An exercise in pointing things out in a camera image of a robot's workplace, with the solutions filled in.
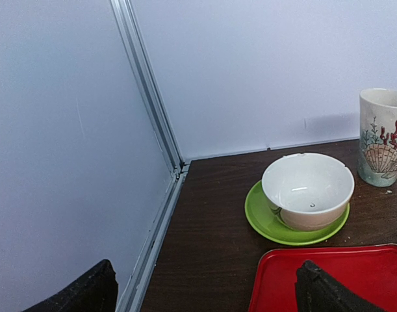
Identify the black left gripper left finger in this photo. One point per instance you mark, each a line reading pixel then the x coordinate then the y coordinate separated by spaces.
pixel 95 290

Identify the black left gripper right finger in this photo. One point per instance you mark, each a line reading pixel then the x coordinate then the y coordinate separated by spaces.
pixel 316 290

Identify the aluminium left corner post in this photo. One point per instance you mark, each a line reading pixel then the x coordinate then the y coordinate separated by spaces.
pixel 148 86

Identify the white ceramic bowl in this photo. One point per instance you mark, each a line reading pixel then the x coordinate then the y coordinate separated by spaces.
pixel 309 191

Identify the green saucer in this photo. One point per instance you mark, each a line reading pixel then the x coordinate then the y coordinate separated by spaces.
pixel 269 225

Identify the red tin lid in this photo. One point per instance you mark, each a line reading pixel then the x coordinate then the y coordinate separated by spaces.
pixel 368 271

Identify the tall coral pattern mug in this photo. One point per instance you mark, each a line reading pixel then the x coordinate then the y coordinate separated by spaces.
pixel 377 162

